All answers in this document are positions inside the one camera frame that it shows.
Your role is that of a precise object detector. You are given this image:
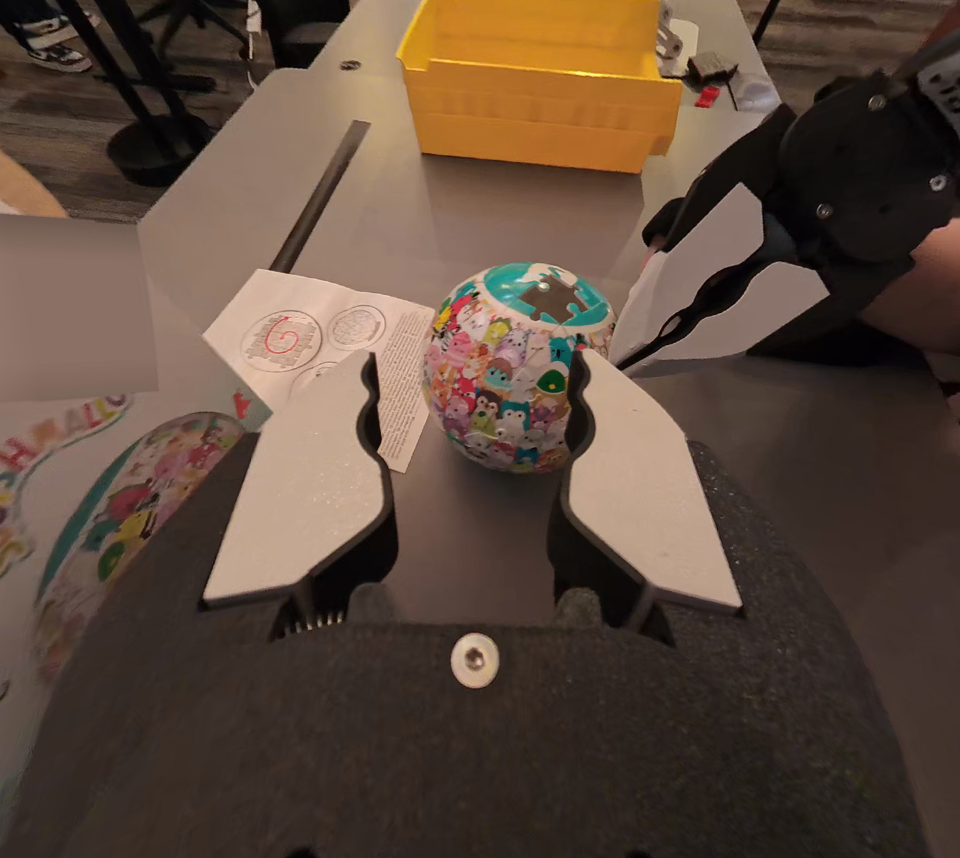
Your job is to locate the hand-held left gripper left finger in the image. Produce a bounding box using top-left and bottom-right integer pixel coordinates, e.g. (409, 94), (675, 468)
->
(201, 349), (399, 615)

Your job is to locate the black floor stand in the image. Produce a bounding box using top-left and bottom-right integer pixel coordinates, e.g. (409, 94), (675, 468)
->
(37, 0), (220, 189)

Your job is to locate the white instruction sheet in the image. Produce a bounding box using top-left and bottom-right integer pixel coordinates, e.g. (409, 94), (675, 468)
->
(202, 269), (436, 475)

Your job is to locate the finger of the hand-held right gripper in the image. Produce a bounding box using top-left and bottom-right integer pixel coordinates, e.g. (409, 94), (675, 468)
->
(616, 259), (835, 380)
(609, 104), (799, 364)

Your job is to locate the yellow plastic bin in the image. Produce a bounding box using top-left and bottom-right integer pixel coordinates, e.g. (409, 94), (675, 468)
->
(396, 0), (684, 175)

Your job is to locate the colourful puzzle ball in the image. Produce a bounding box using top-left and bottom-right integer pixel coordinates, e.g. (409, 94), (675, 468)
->
(422, 263), (618, 475)

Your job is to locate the puzzle ball cardboard box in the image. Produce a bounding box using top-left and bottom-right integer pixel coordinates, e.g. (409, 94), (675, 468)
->
(0, 389), (276, 821)

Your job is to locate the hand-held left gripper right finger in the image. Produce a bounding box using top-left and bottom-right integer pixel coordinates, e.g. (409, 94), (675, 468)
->
(558, 348), (745, 632)

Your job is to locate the person's right forearm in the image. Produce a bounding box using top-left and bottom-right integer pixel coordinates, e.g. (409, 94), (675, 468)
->
(855, 219), (960, 352)

